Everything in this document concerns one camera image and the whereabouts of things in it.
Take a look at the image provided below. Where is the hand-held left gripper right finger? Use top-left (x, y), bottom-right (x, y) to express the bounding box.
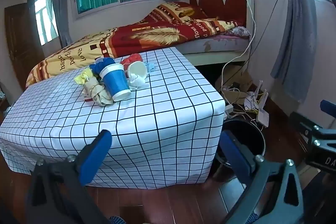
top-left (219, 130), bottom-right (306, 224)

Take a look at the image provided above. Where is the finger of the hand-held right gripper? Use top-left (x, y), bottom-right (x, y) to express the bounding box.
top-left (289, 112), bottom-right (324, 136)
top-left (320, 100), bottom-right (336, 118)

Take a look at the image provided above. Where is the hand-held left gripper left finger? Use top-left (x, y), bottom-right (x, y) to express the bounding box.
top-left (26, 130), bottom-right (113, 224)

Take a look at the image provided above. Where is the black trash bin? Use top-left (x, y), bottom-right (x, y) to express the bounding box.
top-left (213, 119), bottom-right (266, 180)

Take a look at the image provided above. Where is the beige bundle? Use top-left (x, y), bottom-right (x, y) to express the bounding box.
top-left (81, 76), bottom-right (114, 107)

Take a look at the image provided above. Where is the blue paper cup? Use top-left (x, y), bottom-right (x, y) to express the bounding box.
top-left (99, 63), bottom-right (132, 102)

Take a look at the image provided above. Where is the yellow knotted cloth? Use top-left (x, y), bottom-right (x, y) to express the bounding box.
top-left (74, 68), bottom-right (95, 85)

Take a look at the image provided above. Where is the white tissue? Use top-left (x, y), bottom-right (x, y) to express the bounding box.
top-left (127, 74), bottom-right (146, 90)

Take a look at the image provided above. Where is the paper cup with red label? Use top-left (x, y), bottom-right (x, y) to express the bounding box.
top-left (127, 61), bottom-right (148, 81)

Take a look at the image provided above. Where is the light blue cloth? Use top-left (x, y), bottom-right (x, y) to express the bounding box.
top-left (143, 61), bottom-right (156, 73)

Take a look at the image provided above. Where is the red wrapper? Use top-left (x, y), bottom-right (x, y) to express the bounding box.
top-left (120, 54), bottom-right (143, 65)

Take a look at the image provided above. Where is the white router with antennas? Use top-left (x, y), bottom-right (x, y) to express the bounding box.
top-left (253, 80), bottom-right (270, 128)

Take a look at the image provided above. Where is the brown cardboard box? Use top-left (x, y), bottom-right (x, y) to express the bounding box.
top-left (217, 74), bottom-right (252, 106)

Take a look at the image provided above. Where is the white black checkered tablecloth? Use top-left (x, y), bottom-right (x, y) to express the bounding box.
top-left (0, 47), bottom-right (226, 189)

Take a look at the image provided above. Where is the long grey curtain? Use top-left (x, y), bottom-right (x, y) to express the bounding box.
top-left (270, 0), bottom-right (319, 104)

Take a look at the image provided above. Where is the floral pillow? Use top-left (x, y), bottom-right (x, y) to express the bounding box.
top-left (226, 26), bottom-right (251, 38)

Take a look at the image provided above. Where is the bed with red-yellow blanket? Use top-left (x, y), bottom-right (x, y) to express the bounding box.
top-left (26, 2), bottom-right (246, 88)

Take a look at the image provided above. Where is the brown wooden door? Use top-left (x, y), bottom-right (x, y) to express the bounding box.
top-left (4, 2), bottom-right (45, 77)

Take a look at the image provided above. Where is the small side window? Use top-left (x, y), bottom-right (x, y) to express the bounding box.
top-left (28, 0), bottom-right (59, 46)

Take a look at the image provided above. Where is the yellow cable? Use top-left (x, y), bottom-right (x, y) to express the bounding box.
top-left (236, 93), bottom-right (265, 122)

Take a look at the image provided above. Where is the thin black cable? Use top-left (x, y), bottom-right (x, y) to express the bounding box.
top-left (231, 0), bottom-right (289, 114)

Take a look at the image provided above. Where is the white power cable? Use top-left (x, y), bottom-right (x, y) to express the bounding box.
top-left (220, 0), bottom-right (256, 98)

